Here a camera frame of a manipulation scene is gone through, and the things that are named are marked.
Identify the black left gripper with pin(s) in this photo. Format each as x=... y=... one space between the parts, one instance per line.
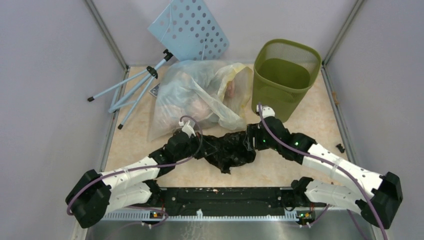
x=194 y=138

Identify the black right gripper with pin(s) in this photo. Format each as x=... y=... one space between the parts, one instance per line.
x=254 y=130

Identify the black trash bag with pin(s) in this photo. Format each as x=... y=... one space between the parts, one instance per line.
x=227 y=151

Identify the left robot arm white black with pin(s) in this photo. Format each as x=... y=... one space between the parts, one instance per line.
x=126 y=185

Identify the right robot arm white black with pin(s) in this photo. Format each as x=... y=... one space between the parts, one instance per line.
x=361 y=191

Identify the translucent plastic bag with trash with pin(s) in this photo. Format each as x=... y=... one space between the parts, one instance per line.
x=213 y=92

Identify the green mesh trash bin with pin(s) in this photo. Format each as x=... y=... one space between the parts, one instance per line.
x=284 y=71

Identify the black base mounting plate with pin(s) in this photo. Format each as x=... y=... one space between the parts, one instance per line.
x=226 y=201

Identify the light blue tripod legs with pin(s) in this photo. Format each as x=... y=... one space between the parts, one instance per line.
x=150 y=74

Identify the small black clip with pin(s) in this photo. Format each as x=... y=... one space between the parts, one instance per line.
x=340 y=148

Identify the light blue perforated stand plate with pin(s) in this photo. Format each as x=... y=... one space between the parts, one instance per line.
x=188 y=31

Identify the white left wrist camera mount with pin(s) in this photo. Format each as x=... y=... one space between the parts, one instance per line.
x=187 y=127

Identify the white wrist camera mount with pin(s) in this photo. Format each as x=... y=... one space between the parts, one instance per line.
x=266 y=111
x=187 y=127

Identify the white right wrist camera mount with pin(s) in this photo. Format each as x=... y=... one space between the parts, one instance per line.
x=266 y=111

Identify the aluminium frame rail front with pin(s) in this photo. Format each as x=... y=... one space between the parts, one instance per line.
x=156 y=213

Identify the aluminium corner post left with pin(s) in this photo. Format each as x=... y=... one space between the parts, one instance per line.
x=106 y=33

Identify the aluminium corner post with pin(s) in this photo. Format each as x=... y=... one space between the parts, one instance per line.
x=106 y=33
x=342 y=32

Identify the aluminium corner post right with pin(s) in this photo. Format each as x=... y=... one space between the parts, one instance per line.
x=342 y=32

